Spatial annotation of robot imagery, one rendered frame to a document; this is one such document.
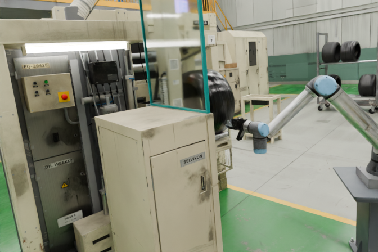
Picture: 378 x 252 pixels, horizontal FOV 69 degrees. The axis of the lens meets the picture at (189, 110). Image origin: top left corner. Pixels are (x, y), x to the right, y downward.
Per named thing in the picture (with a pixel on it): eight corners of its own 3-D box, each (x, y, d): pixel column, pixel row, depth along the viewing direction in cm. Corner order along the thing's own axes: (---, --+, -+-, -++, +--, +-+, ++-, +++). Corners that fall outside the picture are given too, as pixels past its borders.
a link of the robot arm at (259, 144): (267, 150, 199) (266, 133, 197) (266, 155, 188) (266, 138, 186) (253, 150, 202) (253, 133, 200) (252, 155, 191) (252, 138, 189)
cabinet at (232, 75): (222, 121, 682) (219, 70, 660) (204, 118, 722) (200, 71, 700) (242, 113, 747) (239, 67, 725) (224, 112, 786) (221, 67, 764)
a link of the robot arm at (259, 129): (261, 139, 185) (261, 124, 183) (247, 135, 194) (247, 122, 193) (270, 135, 190) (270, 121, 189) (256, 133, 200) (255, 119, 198)
